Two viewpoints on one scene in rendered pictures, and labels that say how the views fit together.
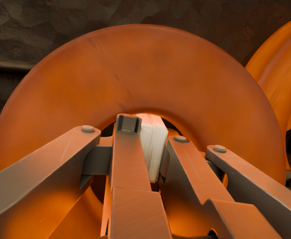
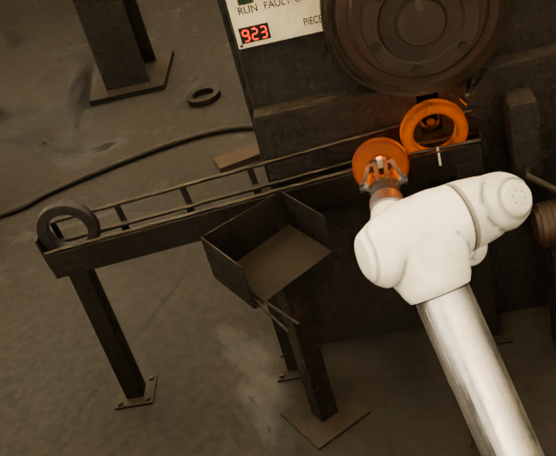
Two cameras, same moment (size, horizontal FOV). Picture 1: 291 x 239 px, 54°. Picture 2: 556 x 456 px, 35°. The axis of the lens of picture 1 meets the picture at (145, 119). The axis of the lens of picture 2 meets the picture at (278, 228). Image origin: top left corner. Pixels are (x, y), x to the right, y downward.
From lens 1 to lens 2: 2.23 m
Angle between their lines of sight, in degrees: 28
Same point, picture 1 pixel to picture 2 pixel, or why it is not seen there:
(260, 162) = (401, 157)
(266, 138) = (400, 153)
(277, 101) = (407, 137)
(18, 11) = (331, 127)
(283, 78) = (407, 132)
